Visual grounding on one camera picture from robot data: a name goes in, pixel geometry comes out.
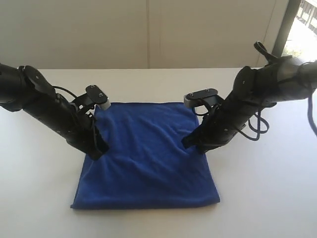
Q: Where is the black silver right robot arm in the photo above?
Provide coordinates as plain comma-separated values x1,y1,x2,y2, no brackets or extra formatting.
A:
181,57,317,153

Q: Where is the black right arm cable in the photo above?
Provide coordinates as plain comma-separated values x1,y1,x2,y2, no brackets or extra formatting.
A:
194,41,317,142

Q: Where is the blue microfiber cloth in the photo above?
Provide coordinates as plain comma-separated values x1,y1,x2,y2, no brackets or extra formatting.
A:
71,102,220,210

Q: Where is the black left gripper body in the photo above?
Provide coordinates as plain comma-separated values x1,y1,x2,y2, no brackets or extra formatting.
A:
58,110,94,152

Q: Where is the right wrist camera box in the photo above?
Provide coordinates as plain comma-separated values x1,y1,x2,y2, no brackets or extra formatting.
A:
183,88,224,117

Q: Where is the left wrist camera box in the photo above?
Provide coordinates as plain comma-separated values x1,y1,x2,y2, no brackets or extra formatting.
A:
72,85,111,112

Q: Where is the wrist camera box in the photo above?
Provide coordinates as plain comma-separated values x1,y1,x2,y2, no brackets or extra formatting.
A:
72,85,111,112
183,88,224,117

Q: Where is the dark window frame post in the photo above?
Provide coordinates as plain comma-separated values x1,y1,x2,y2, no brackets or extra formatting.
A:
272,0,301,57

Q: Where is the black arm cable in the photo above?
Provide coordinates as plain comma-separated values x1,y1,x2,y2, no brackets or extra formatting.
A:
53,86,77,100
194,41,317,142

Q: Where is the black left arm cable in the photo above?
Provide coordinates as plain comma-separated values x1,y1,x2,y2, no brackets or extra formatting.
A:
53,86,77,100

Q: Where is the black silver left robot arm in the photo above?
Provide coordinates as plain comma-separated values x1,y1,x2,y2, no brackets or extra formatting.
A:
0,64,110,160

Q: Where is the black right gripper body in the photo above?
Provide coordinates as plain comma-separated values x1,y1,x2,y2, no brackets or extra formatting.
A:
202,104,248,146

